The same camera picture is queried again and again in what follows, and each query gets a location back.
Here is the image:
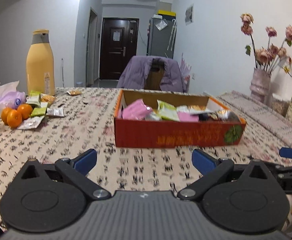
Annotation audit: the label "dark brown entrance door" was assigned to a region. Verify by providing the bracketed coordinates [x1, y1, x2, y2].
[99, 17, 139, 80]

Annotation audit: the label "white red snack packet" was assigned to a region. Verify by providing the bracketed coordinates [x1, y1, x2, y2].
[46, 107, 65, 118]

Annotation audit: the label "dried pink roses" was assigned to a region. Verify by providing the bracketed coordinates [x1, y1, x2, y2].
[240, 13, 292, 75]

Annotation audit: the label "yellow box on refrigerator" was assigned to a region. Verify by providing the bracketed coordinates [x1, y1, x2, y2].
[157, 10, 176, 17]

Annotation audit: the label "grey refrigerator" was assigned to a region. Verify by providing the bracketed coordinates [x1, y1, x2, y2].
[146, 15, 177, 59]

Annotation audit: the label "small orange snack packet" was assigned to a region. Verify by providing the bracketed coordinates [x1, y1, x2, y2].
[67, 90, 83, 96]

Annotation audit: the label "purple jacket on chair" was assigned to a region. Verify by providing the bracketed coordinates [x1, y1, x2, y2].
[117, 56, 186, 93]

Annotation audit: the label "orange cracker packet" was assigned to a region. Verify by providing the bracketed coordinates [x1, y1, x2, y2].
[40, 93, 55, 105]

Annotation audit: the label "yellow thermos bottle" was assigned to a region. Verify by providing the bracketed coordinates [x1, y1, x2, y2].
[26, 29, 55, 96]

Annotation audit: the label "wall picture frame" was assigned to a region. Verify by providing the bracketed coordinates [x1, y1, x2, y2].
[185, 4, 194, 25]

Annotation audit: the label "orange cardboard snack box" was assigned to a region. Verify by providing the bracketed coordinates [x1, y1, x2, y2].
[114, 89, 246, 148]

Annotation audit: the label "pink snack packet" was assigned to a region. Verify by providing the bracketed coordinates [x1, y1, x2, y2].
[122, 99, 153, 120]

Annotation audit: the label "green white snack packet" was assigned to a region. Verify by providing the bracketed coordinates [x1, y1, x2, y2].
[157, 100, 179, 122]

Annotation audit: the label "pink ribbed flower vase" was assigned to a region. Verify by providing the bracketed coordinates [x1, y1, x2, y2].
[249, 68, 271, 103]

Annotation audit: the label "orange mandarin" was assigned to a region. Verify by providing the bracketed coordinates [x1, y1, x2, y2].
[1, 107, 12, 125]
[6, 109, 23, 129]
[17, 103, 33, 120]

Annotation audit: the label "calligraphy print tablecloth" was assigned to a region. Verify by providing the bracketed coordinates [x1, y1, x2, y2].
[0, 88, 292, 239]

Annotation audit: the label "purple tissue pack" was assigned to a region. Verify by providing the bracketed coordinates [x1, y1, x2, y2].
[0, 81, 26, 118]

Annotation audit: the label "wooden chair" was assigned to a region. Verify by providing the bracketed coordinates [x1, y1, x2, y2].
[144, 58, 165, 90]

